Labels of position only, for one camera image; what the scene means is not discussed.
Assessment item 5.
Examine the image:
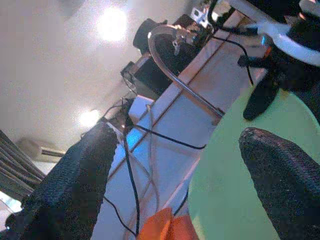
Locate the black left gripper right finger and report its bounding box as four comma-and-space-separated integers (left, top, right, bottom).
238, 126, 320, 240

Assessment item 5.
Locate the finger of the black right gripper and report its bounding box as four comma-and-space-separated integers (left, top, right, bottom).
242, 79, 280, 121

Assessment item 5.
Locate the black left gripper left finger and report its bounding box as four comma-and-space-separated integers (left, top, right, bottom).
4, 121, 118, 240

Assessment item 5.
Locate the green plastic plate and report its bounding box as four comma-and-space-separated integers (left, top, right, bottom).
187, 84, 320, 240

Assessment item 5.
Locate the white air conditioner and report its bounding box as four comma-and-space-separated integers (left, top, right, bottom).
17, 137, 66, 163

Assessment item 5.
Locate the grey striped curtain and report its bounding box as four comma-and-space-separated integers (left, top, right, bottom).
0, 129, 47, 201

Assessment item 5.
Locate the round ceiling light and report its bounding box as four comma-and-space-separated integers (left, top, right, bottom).
78, 109, 101, 128
96, 7, 128, 42

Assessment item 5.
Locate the metal faucet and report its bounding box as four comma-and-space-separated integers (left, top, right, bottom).
147, 23, 226, 126

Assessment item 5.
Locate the orange plastic bowl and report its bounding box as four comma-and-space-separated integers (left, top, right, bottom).
138, 206, 175, 240

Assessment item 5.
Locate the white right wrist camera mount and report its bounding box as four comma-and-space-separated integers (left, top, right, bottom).
257, 21, 320, 67

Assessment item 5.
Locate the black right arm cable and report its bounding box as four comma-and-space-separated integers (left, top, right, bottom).
208, 0, 255, 86

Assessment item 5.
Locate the black wall cable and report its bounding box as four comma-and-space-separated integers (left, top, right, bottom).
122, 97, 141, 236
129, 123, 207, 151

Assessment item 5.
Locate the grey wall cable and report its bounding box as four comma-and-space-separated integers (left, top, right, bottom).
146, 104, 161, 208

